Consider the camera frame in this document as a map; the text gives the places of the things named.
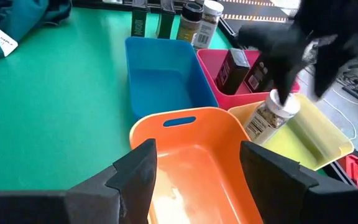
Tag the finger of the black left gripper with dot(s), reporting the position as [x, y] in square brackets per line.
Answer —
[331, 59]
[284, 53]

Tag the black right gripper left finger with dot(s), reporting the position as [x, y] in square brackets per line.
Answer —
[120, 193]

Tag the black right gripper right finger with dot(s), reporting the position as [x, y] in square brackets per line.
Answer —
[278, 189]

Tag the white-lidded clear spice jar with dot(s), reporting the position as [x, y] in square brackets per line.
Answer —
[205, 31]
[266, 121]

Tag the yellow plastic bin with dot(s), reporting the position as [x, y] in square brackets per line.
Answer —
[306, 140]

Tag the red tool case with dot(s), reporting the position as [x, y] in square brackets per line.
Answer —
[353, 168]

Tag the pink plastic bin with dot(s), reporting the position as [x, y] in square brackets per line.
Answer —
[207, 62]

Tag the orange plastic bin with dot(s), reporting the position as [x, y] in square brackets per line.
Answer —
[204, 161]

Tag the blue plastic bin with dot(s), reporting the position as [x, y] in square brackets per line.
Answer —
[166, 87]

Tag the white paper tag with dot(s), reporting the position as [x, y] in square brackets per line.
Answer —
[5, 42]

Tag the teal cloth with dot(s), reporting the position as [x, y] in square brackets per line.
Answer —
[26, 18]

